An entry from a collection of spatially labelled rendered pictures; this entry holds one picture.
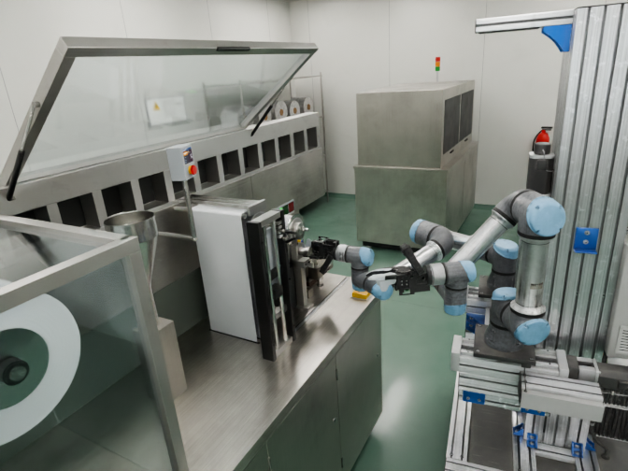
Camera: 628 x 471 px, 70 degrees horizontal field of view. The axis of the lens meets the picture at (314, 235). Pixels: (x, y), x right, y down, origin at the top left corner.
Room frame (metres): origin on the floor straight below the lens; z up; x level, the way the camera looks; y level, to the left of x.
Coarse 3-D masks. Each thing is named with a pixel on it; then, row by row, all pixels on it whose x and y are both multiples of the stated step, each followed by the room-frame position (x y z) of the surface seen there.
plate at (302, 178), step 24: (288, 168) 2.41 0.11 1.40; (312, 168) 2.64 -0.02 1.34; (216, 192) 1.90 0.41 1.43; (240, 192) 2.04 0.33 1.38; (264, 192) 2.20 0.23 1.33; (288, 192) 2.39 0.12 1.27; (312, 192) 2.62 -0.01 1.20; (168, 216) 1.65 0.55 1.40; (168, 240) 1.63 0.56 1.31; (168, 264) 1.61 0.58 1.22; (192, 264) 1.71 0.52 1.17
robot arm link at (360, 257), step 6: (348, 246) 1.76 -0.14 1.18; (354, 246) 1.75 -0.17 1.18; (348, 252) 1.72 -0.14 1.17; (354, 252) 1.71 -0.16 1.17; (360, 252) 1.70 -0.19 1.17; (366, 252) 1.69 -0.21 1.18; (372, 252) 1.71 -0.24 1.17; (348, 258) 1.72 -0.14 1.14; (354, 258) 1.70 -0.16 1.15; (360, 258) 1.69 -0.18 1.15; (366, 258) 1.68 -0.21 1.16; (372, 258) 1.71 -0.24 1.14; (354, 264) 1.70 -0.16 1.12; (360, 264) 1.70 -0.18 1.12; (366, 264) 1.69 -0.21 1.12
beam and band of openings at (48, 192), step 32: (288, 128) 2.44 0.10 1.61; (128, 160) 1.54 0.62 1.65; (160, 160) 1.66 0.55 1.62; (224, 160) 2.08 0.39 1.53; (256, 160) 2.20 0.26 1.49; (288, 160) 2.42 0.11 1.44; (0, 192) 1.18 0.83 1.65; (32, 192) 1.25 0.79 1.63; (64, 192) 1.33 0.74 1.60; (96, 192) 1.42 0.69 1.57; (128, 192) 1.55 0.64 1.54; (160, 192) 1.69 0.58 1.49; (192, 192) 1.80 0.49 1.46; (96, 224) 1.41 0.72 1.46
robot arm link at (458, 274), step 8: (448, 264) 1.36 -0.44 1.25; (456, 264) 1.36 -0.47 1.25; (464, 264) 1.36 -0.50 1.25; (472, 264) 1.36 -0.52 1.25; (448, 272) 1.34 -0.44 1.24; (456, 272) 1.34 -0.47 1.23; (464, 272) 1.34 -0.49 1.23; (472, 272) 1.34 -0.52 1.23; (448, 280) 1.33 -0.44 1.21; (456, 280) 1.34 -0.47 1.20; (464, 280) 1.34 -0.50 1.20; (472, 280) 1.34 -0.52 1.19; (456, 288) 1.34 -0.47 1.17
